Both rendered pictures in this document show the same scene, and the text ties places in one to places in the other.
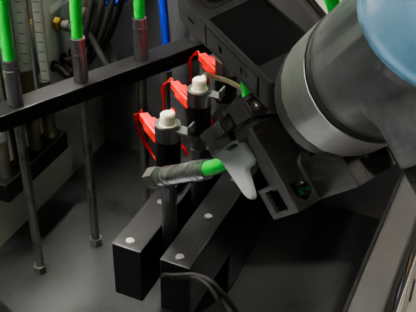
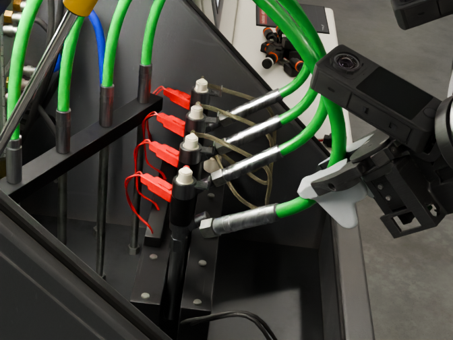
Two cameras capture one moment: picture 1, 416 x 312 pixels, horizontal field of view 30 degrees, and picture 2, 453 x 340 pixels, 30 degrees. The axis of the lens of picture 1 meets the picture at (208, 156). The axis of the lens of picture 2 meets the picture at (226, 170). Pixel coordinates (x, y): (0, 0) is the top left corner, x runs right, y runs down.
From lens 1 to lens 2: 36 cm
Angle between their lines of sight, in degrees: 21
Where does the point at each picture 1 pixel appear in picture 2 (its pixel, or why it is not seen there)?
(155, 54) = (116, 119)
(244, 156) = (355, 193)
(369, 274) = (347, 290)
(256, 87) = (406, 136)
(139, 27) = (108, 94)
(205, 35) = (348, 100)
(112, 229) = not seen: hidden behind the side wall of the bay
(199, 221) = (196, 268)
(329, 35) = not seen: outside the picture
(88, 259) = not seen: hidden behind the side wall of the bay
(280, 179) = (420, 204)
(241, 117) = (381, 160)
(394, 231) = (348, 251)
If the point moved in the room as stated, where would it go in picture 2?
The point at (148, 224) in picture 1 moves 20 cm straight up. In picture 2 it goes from (153, 278) to (164, 141)
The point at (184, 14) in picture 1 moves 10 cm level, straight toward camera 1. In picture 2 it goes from (323, 85) to (387, 146)
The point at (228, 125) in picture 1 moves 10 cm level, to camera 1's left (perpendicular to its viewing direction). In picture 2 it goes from (362, 168) to (253, 181)
